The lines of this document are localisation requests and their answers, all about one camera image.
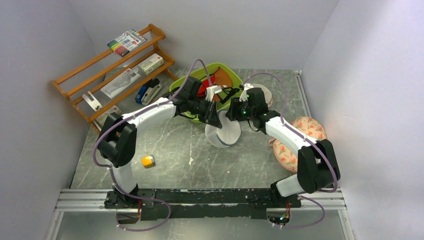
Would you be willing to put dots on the floral pink pouch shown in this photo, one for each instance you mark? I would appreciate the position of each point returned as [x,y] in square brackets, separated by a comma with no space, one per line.
[288,139]

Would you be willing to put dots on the white small box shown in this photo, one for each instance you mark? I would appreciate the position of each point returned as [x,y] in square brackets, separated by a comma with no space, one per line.
[151,63]

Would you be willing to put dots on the red black bra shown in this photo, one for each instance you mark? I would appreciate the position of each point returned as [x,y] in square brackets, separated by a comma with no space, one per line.
[194,97]

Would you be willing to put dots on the colored marker pack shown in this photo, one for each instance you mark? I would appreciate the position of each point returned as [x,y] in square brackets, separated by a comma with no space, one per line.
[126,42]

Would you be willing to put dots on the beige embroidered bag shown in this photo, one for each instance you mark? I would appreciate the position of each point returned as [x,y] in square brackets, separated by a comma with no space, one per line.
[267,93]

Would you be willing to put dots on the green plastic tray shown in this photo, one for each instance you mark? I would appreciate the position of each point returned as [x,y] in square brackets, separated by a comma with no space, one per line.
[200,72]

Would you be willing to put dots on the wooden shelf rack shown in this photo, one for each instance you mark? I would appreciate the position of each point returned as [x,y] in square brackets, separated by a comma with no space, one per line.
[93,83]

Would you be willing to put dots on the red white flat box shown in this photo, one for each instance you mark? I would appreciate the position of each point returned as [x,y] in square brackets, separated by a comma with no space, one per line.
[100,120]

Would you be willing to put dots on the blue black stapler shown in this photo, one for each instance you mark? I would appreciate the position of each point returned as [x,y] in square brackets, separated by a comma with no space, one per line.
[148,92]

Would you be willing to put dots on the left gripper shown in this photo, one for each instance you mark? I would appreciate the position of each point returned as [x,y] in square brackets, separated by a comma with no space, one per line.
[211,116]

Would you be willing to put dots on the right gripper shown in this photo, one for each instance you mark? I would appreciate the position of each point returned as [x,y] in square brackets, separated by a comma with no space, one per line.
[233,113]

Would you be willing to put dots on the white packaged item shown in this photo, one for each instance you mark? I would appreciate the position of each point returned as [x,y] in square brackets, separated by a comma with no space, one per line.
[120,83]

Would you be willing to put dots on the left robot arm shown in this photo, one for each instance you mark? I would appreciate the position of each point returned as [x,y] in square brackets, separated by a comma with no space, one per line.
[118,137]

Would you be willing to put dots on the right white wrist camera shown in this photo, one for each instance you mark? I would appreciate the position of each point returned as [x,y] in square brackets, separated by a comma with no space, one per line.
[245,87]

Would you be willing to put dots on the orange brown bra pad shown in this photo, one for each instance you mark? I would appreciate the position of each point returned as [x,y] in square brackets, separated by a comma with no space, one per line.
[221,78]

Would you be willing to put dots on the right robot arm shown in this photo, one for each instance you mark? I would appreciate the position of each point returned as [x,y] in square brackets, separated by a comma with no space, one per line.
[317,165]

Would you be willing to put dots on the yellow white small block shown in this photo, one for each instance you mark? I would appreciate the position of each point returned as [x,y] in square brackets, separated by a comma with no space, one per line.
[148,161]

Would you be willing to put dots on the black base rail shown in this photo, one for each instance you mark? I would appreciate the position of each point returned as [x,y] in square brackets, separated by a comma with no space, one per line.
[152,204]

